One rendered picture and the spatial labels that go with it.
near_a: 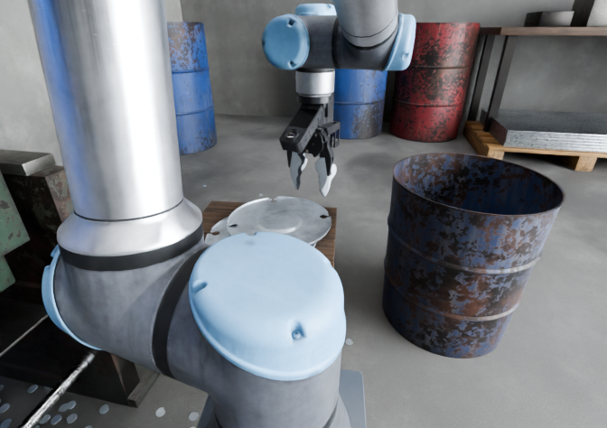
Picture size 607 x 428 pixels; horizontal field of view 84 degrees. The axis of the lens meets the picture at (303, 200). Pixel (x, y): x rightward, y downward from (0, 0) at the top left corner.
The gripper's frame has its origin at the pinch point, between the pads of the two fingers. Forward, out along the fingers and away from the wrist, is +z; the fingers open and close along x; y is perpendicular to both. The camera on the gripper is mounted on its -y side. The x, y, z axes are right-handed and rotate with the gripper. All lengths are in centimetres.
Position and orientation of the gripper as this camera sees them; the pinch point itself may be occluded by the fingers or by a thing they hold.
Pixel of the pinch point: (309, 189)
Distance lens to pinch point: 75.0
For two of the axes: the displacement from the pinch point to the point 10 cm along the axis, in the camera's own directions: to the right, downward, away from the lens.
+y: 5.1, -4.0, 7.6
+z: 0.0, 8.9, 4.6
